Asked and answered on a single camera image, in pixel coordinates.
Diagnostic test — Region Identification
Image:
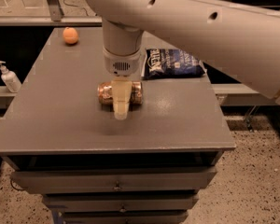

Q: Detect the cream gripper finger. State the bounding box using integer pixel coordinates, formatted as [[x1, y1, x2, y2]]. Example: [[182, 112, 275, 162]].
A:
[[111, 77, 133, 120]]

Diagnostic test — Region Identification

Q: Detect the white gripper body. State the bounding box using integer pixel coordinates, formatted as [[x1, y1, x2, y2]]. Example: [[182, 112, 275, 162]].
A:
[[103, 48, 141, 77]]

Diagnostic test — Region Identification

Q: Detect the orange soda can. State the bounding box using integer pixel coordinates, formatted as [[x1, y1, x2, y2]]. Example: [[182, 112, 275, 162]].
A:
[[97, 81, 143, 105]]

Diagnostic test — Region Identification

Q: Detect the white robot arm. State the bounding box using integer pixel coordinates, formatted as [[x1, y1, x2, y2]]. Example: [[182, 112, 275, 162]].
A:
[[86, 0, 280, 105]]

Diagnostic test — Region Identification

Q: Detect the blue chip bag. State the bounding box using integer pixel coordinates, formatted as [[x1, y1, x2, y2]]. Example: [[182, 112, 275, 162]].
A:
[[142, 49, 205, 80]]

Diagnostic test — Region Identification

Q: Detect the orange fruit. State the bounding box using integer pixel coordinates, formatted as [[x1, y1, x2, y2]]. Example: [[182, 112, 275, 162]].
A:
[[63, 27, 78, 45]]

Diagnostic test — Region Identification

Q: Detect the grey metal railing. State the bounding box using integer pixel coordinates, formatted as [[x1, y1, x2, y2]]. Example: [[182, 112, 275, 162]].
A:
[[0, 0, 280, 27]]

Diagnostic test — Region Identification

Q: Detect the grey drawer cabinet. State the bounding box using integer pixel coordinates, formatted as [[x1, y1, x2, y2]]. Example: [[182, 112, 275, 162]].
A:
[[0, 27, 234, 224]]

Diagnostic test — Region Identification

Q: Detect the white pump soap bottle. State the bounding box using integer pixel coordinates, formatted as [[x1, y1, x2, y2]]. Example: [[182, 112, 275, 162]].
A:
[[0, 61, 21, 93]]

